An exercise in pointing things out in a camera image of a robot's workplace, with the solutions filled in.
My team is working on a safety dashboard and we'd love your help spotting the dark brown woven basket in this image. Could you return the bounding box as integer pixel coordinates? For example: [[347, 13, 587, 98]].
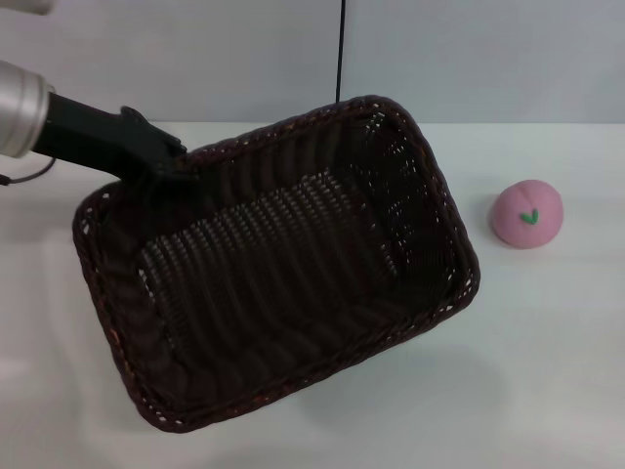
[[70, 94, 482, 435]]

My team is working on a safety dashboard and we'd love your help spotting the pink peach toy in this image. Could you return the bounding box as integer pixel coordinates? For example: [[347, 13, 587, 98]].
[[490, 179, 565, 249]]

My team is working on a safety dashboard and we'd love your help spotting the thin grey gripper cable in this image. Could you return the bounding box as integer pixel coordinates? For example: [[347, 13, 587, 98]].
[[0, 155, 56, 187]]

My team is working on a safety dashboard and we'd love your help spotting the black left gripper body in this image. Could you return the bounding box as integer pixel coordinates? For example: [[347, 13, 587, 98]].
[[32, 91, 170, 183]]

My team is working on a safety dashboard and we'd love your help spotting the black vertical wall cable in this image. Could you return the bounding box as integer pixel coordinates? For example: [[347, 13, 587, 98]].
[[334, 0, 349, 104]]

